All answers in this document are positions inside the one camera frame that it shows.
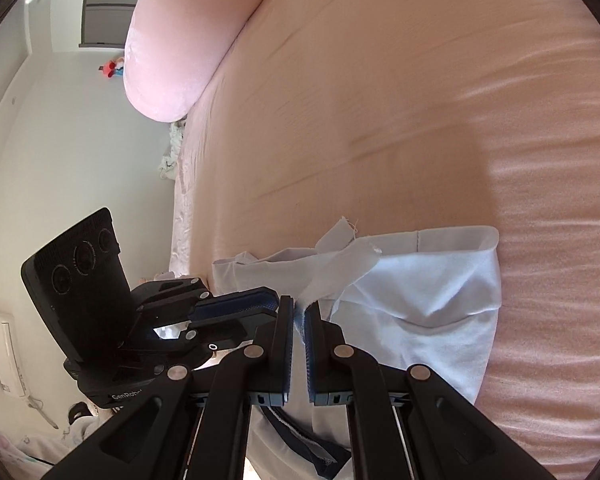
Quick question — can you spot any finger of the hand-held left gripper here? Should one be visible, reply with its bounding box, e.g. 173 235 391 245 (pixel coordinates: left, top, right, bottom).
155 320 251 356
130 276 281 328

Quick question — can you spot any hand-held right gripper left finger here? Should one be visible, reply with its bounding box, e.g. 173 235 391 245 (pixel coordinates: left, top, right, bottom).
42 294 296 480

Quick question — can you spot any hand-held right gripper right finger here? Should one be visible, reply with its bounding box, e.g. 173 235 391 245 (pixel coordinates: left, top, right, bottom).
304 300 556 480

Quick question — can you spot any white fabric strip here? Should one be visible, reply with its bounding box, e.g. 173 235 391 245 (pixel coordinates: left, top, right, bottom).
300 217 381 311

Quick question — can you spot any white shirt with navy trim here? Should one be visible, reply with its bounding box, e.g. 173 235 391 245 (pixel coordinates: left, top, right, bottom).
211 225 503 480

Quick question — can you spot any pile of white clothes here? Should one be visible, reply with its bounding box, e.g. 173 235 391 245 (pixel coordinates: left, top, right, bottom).
157 119 188 181

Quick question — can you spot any printed fleece blanket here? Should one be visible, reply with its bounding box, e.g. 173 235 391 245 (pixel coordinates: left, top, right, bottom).
0 425 71 480

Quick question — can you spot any red and blue plush toy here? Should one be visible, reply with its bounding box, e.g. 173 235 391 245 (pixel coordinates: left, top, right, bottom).
97 57 127 80

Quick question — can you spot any pink bed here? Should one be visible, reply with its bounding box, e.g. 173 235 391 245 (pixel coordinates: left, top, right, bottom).
167 0 600 480

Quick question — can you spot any long pink pillow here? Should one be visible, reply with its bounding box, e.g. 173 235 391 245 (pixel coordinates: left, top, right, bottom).
123 0 277 123

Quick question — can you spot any grey cabinet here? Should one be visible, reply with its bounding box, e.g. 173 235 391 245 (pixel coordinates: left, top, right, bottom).
81 0 143 48

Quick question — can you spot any white wall unit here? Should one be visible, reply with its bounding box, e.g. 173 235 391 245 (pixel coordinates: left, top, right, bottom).
0 310 28 400

